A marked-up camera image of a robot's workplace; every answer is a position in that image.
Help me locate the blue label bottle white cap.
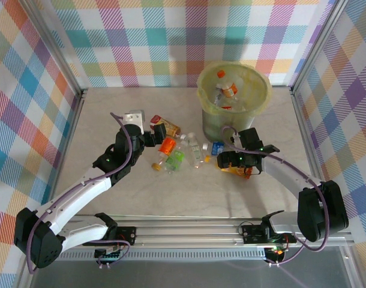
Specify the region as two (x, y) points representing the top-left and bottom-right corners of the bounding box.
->
(202, 142), (226, 157)

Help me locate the orange juice bottle dark label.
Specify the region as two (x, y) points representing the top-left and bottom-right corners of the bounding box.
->
(204, 155), (253, 181)

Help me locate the clear bottle white green label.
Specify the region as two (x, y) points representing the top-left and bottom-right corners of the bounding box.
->
(185, 133), (205, 168)

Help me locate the grey translucent waste bin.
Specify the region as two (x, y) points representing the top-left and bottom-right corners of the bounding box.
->
(200, 106), (258, 145)

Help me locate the bin with yellow liner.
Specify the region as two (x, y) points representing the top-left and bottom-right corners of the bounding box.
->
(196, 61), (274, 116)

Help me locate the amber bottle red yellow label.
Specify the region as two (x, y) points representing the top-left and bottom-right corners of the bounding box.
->
(149, 115), (187, 141)

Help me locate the orange label bottle yellow cap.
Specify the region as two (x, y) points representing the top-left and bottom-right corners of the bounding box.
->
(151, 137), (178, 172)

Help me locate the small electronics board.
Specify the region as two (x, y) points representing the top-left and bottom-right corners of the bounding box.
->
(94, 248), (124, 269)
(265, 246), (289, 266)

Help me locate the grey lower panel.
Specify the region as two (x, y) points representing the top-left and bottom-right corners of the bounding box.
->
(29, 260), (353, 288)

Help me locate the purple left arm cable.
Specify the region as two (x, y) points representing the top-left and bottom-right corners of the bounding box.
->
(26, 112), (132, 274)

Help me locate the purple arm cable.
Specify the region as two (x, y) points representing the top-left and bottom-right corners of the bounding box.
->
(220, 125), (332, 266)
(26, 112), (132, 274)

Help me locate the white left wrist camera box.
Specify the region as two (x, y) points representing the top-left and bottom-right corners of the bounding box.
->
(122, 109), (146, 135)

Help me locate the aluminium side rail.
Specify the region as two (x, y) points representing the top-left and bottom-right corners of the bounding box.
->
(43, 88), (88, 224)
(290, 86), (337, 221)

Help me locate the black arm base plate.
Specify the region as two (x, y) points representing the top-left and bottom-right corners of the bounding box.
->
(113, 226), (137, 246)
(241, 223), (298, 244)

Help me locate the aluminium mounting rail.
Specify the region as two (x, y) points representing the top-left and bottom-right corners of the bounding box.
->
(23, 214), (355, 250)

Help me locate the slotted grey cable duct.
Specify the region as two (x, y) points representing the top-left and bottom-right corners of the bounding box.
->
(38, 251), (268, 262)

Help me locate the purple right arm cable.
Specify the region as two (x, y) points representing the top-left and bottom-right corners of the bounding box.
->
(220, 125), (332, 266)

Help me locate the aluminium frame post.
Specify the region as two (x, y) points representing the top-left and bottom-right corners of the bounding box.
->
(20, 0), (88, 101)
(290, 0), (349, 94)

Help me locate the aluminium frame leg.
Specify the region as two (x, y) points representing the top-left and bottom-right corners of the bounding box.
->
(16, 263), (41, 288)
(344, 242), (366, 288)

